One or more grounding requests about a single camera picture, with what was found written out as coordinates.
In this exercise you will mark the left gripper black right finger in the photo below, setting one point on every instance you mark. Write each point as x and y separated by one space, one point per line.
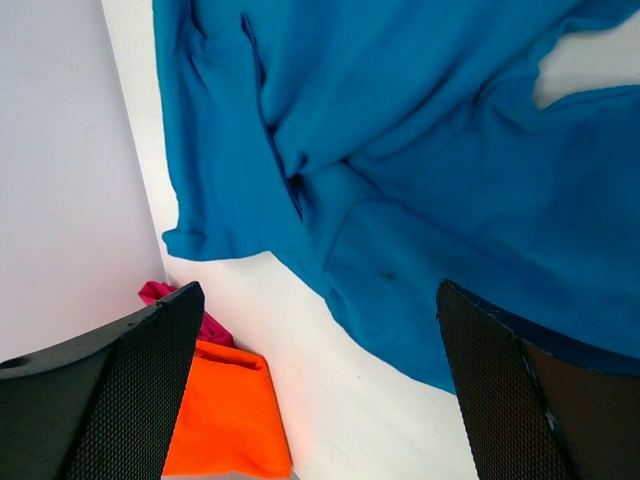
537 404

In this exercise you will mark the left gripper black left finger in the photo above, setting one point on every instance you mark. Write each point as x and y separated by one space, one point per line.
102 405

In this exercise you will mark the blue t shirt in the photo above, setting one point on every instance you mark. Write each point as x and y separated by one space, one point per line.
377 148

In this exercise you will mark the folded orange t shirt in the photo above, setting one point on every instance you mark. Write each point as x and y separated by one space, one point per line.
229 420

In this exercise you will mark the folded pink t shirt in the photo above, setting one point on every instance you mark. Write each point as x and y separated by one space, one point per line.
210 330

